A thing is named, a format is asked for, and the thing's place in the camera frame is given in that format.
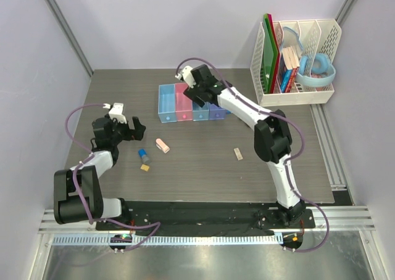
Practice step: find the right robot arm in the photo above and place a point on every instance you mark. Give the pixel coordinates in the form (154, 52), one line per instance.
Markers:
(272, 137)

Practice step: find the red folder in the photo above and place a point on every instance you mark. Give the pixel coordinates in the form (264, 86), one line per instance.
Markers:
(277, 54)

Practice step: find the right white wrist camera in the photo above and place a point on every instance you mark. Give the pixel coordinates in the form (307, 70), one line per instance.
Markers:
(185, 75)

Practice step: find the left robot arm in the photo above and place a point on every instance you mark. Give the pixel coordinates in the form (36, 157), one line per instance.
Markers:
(77, 192)

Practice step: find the pink drawer box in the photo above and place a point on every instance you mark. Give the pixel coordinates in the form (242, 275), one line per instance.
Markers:
(183, 105)

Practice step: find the pink eraser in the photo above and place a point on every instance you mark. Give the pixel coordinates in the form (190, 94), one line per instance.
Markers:
(162, 145)

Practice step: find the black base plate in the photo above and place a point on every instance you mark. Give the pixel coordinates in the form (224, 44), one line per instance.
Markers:
(216, 219)

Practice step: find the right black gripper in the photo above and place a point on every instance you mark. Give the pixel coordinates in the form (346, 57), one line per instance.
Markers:
(192, 94)

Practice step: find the yellow sticky note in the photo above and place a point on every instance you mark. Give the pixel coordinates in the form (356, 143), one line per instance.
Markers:
(145, 167)

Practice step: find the white cable duct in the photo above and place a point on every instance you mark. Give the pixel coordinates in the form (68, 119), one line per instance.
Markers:
(123, 239)

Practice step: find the purple drawer box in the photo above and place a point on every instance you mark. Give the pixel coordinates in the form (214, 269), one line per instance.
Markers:
(216, 113)

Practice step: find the green folder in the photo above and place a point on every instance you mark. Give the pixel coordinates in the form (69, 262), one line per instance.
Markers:
(268, 57)

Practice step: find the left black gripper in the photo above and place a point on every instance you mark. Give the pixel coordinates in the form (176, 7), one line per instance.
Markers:
(137, 132)

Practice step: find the light blue drawer box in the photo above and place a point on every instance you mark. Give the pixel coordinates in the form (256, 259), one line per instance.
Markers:
(166, 103)

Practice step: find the beige eraser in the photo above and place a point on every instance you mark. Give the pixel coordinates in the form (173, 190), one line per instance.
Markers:
(238, 154)

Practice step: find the blue glue stick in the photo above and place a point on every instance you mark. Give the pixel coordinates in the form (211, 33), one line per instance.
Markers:
(144, 157)

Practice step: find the white file organizer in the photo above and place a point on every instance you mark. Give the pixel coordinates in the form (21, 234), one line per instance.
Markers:
(309, 37)

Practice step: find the books stack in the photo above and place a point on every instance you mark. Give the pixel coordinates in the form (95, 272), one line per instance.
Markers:
(288, 68)

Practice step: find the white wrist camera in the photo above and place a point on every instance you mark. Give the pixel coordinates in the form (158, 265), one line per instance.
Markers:
(185, 75)
(116, 113)

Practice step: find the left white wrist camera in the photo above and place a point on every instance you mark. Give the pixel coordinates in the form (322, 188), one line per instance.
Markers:
(116, 113)

